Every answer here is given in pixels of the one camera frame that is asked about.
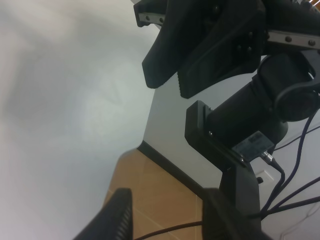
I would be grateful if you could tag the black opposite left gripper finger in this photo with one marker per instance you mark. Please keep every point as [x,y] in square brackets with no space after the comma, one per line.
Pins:
[185,25]

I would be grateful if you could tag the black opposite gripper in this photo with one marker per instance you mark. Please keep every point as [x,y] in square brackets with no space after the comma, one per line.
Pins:
[244,30]

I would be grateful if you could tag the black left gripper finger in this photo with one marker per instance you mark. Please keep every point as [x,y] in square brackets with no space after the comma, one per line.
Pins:
[222,221]
[114,221]

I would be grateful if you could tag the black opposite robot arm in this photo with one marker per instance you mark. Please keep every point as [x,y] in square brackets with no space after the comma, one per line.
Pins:
[284,88]

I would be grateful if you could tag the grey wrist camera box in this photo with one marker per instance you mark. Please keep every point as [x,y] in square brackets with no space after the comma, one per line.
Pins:
[253,146]

